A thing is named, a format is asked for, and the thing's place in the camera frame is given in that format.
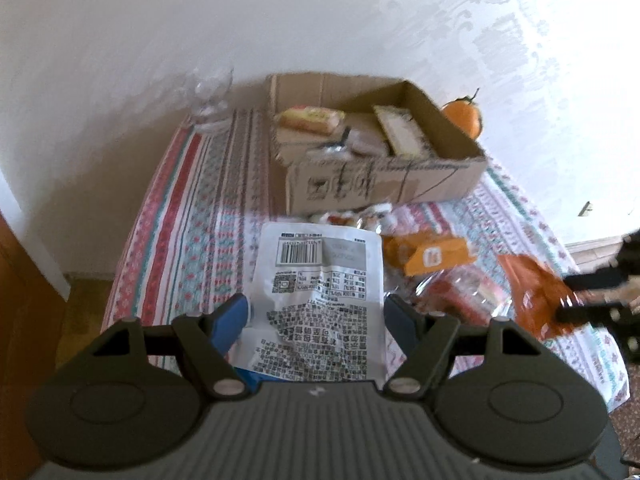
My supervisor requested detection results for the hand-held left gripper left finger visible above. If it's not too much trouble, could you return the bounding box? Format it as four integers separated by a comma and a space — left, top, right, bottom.
90, 293, 251, 403

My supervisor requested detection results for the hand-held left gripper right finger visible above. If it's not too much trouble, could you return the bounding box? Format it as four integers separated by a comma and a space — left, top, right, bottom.
381, 294, 543, 403

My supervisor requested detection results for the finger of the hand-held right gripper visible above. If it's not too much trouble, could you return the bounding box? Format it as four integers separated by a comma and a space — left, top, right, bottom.
554, 300, 640, 357
564, 260, 640, 292

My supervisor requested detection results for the orange foil pouch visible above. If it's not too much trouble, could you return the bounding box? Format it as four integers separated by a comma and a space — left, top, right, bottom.
497, 254, 596, 341

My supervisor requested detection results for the white blue snack packet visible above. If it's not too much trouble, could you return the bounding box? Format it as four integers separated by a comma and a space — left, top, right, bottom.
235, 222, 387, 392

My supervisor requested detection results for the brown cardboard box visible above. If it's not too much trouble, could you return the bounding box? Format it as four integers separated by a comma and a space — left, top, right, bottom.
265, 72, 488, 216

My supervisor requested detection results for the clear packet of brown snack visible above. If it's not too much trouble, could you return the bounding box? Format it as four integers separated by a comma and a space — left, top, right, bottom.
307, 127, 392, 162

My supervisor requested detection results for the long white sticks packet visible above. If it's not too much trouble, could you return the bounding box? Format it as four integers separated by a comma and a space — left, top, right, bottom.
372, 104, 434, 157

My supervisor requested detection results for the yellow cracker packet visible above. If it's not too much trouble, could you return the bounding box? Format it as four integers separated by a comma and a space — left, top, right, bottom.
275, 105, 346, 136

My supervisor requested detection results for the red clear snack packet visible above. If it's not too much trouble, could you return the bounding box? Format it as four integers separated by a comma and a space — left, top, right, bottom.
415, 265, 512, 324

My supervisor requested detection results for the orange yellow snack packet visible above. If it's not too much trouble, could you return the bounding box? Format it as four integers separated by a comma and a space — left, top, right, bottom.
382, 232, 478, 277

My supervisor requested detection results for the patterned red teal tablecloth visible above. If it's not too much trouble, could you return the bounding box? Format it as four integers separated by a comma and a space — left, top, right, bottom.
100, 107, 628, 406

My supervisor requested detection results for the orange fruit with leaves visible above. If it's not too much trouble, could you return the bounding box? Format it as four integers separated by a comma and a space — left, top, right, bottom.
441, 87, 484, 141

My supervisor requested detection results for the brown wooden door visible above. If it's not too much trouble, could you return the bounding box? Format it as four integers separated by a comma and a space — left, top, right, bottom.
0, 207, 71, 480

